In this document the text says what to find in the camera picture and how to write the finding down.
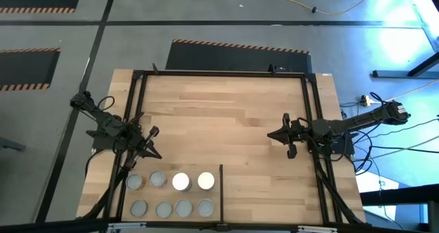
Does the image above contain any white red label can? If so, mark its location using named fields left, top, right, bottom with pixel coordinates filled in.
left=126, top=173, right=147, bottom=192

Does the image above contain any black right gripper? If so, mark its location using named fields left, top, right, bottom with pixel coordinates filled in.
left=267, top=112, right=311, bottom=160

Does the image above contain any grey lid tin can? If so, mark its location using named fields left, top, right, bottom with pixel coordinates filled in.
left=149, top=170, right=168, bottom=188
left=130, top=199, right=149, bottom=218

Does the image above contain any black floor cable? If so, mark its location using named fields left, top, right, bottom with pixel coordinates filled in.
left=372, top=144, right=439, bottom=152

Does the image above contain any grey metal bar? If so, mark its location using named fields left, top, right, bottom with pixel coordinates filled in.
left=0, top=136, right=27, bottom=152

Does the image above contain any black blue cable bundle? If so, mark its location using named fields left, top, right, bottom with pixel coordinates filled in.
left=353, top=130, right=382, bottom=176

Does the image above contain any white blue yellow label can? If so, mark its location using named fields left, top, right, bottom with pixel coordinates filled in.
left=174, top=198, right=194, bottom=219

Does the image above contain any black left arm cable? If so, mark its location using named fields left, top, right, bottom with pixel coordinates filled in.
left=97, top=95, right=116, bottom=111

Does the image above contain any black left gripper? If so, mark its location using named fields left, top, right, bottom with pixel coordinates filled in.
left=125, top=125, right=163, bottom=169

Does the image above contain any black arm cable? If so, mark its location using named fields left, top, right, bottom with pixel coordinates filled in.
left=369, top=91, right=390, bottom=107
left=97, top=95, right=116, bottom=111

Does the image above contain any silver metal bracket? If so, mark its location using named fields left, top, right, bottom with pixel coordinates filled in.
left=297, top=225, right=339, bottom=233
left=108, top=222, right=147, bottom=232

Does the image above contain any beige floor cable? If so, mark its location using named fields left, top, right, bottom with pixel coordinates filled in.
left=383, top=78, right=439, bottom=103

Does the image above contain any orange green label can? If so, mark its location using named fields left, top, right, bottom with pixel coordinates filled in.
left=155, top=201, right=174, bottom=219

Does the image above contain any black shelf divider frame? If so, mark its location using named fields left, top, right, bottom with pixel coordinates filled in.
left=218, top=163, right=225, bottom=224

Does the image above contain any yellow floor cable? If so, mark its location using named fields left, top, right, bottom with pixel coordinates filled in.
left=274, top=0, right=380, bottom=16

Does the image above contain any black aluminium table frame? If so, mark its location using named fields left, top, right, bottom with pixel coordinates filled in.
left=77, top=69, right=368, bottom=228

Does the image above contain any metal desk frame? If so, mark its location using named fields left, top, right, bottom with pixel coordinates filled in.
left=372, top=0, right=439, bottom=79

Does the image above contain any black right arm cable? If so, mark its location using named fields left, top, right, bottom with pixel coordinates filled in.
left=369, top=91, right=390, bottom=107

